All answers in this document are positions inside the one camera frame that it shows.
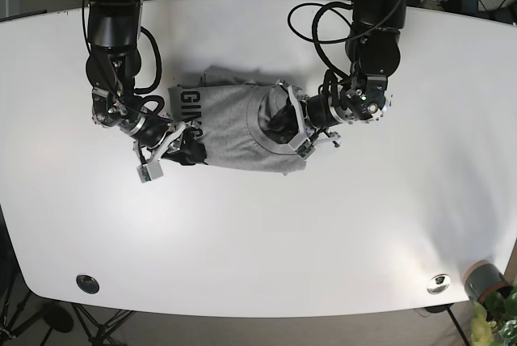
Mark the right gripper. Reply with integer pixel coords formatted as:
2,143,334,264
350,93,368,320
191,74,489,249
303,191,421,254
91,91,207,184

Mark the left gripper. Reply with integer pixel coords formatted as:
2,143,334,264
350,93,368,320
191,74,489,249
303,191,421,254
266,75,389,160

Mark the grey T-shirt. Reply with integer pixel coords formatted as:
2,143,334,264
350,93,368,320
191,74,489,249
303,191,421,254
168,66,306,175

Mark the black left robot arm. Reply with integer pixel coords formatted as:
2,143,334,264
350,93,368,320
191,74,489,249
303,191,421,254
269,0,407,158

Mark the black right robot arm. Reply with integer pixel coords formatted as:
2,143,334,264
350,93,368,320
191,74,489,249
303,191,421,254
82,0,206,183

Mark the black table grommet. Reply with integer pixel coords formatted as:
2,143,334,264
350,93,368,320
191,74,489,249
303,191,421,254
76,274,100,294

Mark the silver table grommet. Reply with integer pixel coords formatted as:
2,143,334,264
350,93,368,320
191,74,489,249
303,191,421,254
427,274,451,295

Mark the grey plant pot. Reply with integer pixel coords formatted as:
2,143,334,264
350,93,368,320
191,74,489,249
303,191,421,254
462,260,513,305

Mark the green potted plant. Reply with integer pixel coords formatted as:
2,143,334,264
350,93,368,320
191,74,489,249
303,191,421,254
471,285,516,346

